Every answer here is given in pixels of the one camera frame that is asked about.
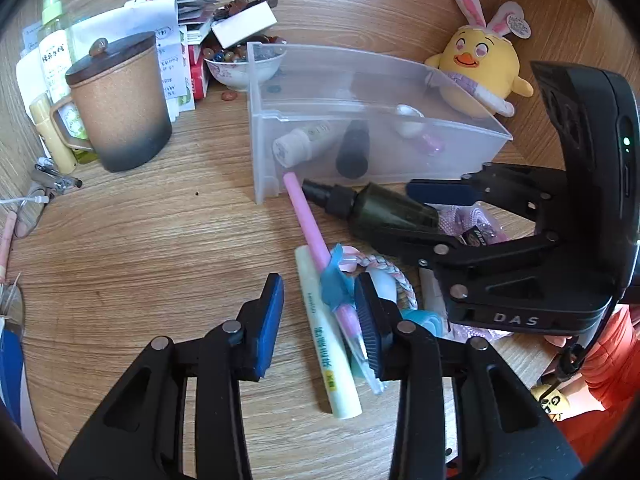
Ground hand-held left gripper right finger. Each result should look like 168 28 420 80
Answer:
354 272 583 480

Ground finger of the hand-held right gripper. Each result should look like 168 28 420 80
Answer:
350 225 608 306
406 162 568 238

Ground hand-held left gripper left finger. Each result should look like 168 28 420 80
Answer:
57 273 285 480

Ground small black box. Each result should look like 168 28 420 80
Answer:
462 227 493 248

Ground light blue tube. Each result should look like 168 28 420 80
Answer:
365 267 401 306

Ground pale yellow marker tube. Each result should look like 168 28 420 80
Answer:
293 245 363 420

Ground dark green bottle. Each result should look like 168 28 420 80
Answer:
301 178 441 236

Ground blue tape roll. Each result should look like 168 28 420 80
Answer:
400 309 448 338

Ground blue tape strip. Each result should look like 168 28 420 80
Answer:
320 242 358 311

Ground clear plastic bin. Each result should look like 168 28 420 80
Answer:
246 41 514 206

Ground person's right forearm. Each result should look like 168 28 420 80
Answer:
555 305 640 466

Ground small white container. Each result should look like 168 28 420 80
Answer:
394 104 426 138

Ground black small bottle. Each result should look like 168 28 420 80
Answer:
335 120 371 179

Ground yellow chick plush toy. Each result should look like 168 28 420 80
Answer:
425 0 535 118

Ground white labelled small bottle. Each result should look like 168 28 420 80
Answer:
272 121 346 167

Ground yellow skull charm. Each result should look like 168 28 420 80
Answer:
531 384 571 423

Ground white bowl of beads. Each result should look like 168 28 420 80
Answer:
202 35 288 92

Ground eyeglasses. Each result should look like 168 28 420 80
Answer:
0 187 51 241

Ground white rectangular box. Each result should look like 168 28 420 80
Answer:
211 1 278 48

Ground clear round jar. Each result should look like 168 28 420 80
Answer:
0 272 26 331

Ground red box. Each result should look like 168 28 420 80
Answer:
180 42 211 101

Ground metal nail clipper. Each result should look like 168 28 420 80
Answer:
31 157 83 196

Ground brown lidded ceramic mug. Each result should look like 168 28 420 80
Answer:
50 31 173 173

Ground pale pink pen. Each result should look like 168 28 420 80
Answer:
0 210 18 283

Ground brown hair clip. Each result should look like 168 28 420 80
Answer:
212 0 280 18

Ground pale yellow container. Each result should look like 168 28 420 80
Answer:
28 94 78 175

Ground stack of paper leaflets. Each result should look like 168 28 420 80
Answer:
15 0 221 121

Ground green spray bottle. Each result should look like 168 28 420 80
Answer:
37 0 76 106

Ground black wrist strap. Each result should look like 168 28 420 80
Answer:
552 300 618 386

